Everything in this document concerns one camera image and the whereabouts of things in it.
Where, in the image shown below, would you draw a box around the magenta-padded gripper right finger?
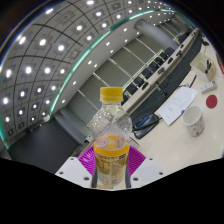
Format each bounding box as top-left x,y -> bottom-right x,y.
124,144 -> 165,189

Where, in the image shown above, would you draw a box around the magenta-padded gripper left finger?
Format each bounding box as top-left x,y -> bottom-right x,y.
54,143 -> 99,189

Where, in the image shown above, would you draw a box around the yellow-capped clear drink bottle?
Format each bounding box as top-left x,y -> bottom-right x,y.
87,86 -> 133,188

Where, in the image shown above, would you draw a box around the black desk telephone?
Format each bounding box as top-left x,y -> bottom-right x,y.
132,113 -> 161,140

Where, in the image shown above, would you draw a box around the white patterned cup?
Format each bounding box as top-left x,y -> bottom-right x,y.
181,105 -> 205,138

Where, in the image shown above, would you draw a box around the white printed paper sheets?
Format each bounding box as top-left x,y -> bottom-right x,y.
156,86 -> 200,127

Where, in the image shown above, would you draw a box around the flat round red coaster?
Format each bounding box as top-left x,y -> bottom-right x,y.
205,94 -> 218,109

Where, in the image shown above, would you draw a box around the row of black office chairs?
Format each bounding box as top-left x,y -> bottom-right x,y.
124,46 -> 188,98

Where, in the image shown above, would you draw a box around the group of round ceiling lights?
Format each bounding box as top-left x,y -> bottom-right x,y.
1,0 -> 174,124

